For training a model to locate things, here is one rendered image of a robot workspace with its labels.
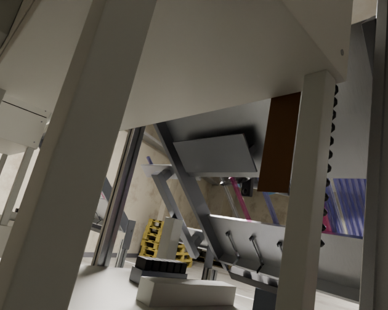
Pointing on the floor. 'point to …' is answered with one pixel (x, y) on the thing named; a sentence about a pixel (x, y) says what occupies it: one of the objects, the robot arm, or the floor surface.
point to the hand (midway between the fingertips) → (225, 185)
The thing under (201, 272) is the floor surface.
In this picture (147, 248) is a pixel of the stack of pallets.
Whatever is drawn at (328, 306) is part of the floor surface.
